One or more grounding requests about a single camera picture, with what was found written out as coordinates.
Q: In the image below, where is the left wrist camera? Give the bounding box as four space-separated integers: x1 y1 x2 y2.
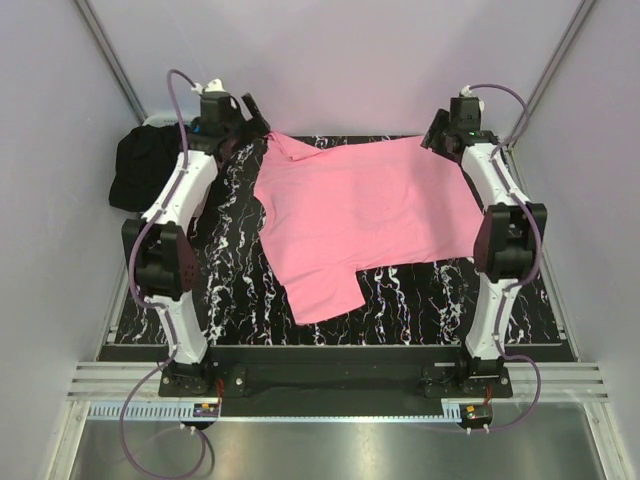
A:
199 91 241 136

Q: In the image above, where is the orange connector box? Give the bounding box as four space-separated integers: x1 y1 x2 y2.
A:
462 404 493 422
193 402 220 418

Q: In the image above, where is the aluminium frame rail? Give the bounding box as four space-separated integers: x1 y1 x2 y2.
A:
67 363 608 424

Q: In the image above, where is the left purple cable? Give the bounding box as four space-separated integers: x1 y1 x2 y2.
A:
119 69 216 480

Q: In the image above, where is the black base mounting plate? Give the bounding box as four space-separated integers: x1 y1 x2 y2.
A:
159 346 513 419

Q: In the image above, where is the black t shirt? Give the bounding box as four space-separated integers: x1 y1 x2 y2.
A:
108 124 181 213

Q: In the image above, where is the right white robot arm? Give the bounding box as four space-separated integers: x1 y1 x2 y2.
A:
420 86 547 398

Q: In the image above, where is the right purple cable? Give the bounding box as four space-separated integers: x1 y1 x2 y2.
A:
462 82 544 434

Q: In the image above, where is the right orange connector box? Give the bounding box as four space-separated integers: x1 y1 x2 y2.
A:
462 404 493 422

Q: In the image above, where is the left orange connector box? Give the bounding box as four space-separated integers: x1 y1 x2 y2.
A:
193 402 220 418

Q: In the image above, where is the white plastic laundry basket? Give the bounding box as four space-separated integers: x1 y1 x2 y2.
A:
142 112 195 128

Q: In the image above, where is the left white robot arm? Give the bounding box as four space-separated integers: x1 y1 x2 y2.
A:
122 79 270 396

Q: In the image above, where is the purple cable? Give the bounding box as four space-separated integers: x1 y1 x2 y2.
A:
462 82 544 434
119 69 216 480

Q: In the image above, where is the pink t shirt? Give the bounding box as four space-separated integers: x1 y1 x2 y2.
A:
254 133 483 325

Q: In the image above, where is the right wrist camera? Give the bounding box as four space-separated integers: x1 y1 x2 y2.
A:
449 96 482 132

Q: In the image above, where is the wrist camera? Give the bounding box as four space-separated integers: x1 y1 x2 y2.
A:
449 96 482 132
199 91 241 136

